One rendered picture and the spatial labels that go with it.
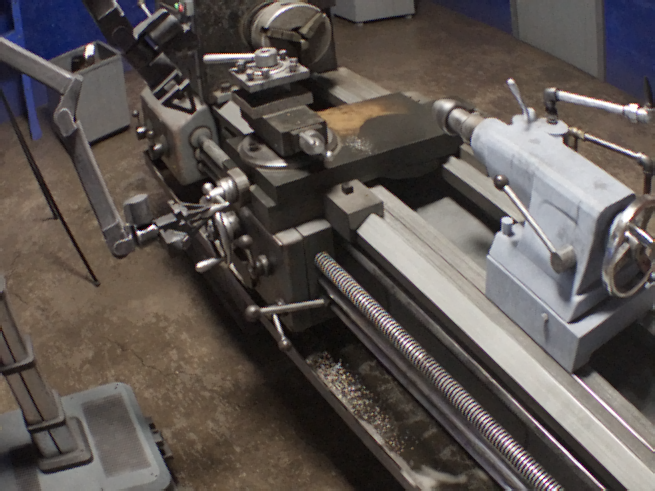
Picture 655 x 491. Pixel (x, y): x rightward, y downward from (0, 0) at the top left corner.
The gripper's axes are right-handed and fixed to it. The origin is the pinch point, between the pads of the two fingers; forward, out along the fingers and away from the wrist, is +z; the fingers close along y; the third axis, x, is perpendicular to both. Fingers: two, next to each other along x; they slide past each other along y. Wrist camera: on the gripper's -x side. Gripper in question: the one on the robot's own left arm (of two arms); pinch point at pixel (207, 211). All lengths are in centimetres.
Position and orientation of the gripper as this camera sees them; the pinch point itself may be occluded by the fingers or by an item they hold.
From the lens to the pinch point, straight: 193.2
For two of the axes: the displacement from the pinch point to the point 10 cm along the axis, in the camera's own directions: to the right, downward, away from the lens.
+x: -4.6, -4.5, 7.7
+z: 8.8, -3.3, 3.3
